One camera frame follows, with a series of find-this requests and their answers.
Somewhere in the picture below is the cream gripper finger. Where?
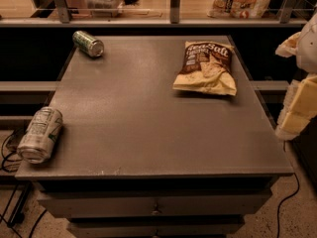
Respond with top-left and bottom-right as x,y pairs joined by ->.
275,74 -> 317,141
277,79 -> 299,125

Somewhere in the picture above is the brown sea salt chip bag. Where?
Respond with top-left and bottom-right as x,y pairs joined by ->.
172,41 -> 237,96

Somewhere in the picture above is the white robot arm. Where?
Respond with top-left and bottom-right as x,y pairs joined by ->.
275,15 -> 317,141

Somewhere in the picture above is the colourful snack bag background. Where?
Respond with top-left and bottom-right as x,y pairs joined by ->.
208,0 -> 270,19

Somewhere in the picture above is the green 7up can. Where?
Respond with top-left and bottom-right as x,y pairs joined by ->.
72,31 -> 104,58

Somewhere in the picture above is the white soda can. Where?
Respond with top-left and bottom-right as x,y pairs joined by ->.
17,107 -> 63,164

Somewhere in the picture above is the grey drawer cabinet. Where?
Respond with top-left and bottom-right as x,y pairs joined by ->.
17,37 -> 292,238

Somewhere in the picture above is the clear plastic container background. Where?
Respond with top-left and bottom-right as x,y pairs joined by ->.
85,0 -> 123,18

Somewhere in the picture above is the grey metal shelf frame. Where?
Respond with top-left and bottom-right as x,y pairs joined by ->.
0,0 -> 316,28

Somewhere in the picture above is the black floor cable right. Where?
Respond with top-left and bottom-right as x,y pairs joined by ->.
275,172 -> 301,238

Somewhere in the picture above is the black cables left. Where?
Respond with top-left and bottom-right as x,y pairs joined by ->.
0,129 -> 49,238

